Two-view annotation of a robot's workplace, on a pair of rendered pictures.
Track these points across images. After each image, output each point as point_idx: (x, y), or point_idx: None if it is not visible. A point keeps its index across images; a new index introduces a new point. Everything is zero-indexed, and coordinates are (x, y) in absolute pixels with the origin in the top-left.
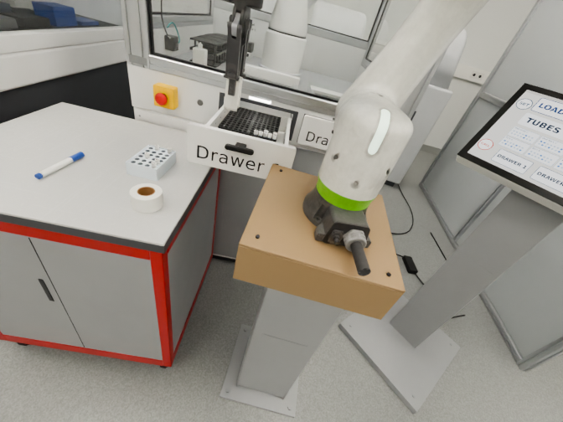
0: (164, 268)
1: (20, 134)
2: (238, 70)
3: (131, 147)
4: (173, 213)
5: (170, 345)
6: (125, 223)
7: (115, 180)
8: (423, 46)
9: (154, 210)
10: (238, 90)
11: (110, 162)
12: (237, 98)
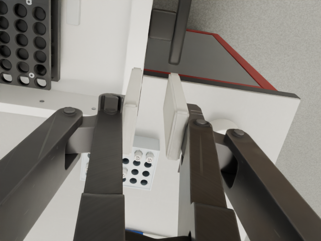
0: (268, 83)
1: None
2: (238, 145)
3: (71, 193)
4: (238, 101)
5: (225, 42)
6: (261, 148)
7: (170, 184)
8: None
9: (236, 125)
10: (185, 99)
11: (128, 202)
12: (182, 89)
